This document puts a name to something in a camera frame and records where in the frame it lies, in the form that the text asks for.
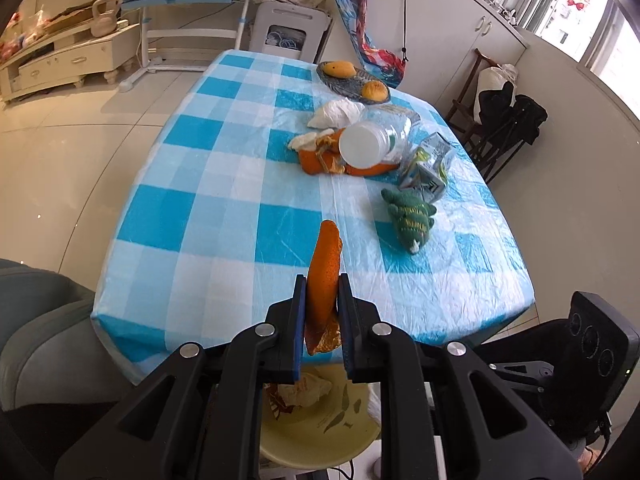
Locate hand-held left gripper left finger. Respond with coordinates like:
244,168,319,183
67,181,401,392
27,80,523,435
54,274,308,480

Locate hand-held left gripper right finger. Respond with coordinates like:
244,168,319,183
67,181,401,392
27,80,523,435
337,272,586,480

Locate long orange peel piece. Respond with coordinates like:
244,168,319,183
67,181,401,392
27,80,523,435
304,220,345,357

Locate yellow plastic bin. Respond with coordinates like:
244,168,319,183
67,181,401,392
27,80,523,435
260,365,383,471

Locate orange peel with white pith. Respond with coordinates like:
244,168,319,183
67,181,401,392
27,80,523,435
298,129,348,176

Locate green white drink carton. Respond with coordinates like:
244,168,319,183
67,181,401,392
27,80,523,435
398,132,456,201

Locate clear jar with white lid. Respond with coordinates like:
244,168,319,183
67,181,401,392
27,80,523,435
338,106,421,170

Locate large white tissue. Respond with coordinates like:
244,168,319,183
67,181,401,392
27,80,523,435
306,99,367,129

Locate crumpled tissue in bin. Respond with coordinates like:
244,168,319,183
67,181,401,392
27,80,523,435
280,372,333,406

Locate green knitted plush toy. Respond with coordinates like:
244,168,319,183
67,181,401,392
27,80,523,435
381,187,437,255

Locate blue white checked tablecloth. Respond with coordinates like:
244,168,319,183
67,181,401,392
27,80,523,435
91,49,536,386

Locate flat orange peel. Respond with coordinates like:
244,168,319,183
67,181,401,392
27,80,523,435
345,157,401,177

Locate small crumpled white tissue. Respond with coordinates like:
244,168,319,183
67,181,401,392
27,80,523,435
286,132,321,152

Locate dark wooden folding chair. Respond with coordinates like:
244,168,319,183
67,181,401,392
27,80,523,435
445,49,531,183

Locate black clothes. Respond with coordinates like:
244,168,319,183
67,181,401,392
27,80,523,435
477,82,549,147

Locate woven fruit basket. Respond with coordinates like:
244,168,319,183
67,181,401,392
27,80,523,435
316,61,392,106

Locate yellow mango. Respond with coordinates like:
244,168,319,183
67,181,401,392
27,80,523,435
322,61,357,79

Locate grey armchair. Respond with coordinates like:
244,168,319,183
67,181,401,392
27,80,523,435
0,258,121,411

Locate white bag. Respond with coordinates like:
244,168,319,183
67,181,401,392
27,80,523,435
475,64,521,96

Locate colourful printed chair cover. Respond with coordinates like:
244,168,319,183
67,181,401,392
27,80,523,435
333,0,408,88

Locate cream TV cabinet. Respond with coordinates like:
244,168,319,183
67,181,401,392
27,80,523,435
0,22,143,103

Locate beige kettlebell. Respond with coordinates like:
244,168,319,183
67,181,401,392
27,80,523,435
91,0,122,38

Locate red snack bags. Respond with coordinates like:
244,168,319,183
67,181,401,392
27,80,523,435
0,7,51,58

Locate black cord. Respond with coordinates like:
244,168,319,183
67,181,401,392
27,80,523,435
367,0,410,68

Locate white wall cabinet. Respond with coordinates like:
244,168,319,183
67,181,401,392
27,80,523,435
350,0,528,121

